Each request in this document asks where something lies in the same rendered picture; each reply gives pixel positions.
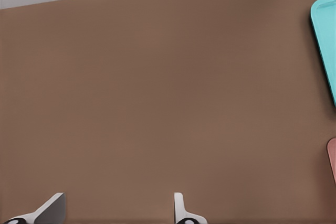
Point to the pink box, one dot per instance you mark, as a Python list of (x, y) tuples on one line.
[(332, 155)]

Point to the pale blue-green tray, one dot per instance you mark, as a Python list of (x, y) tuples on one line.
[(326, 40)]

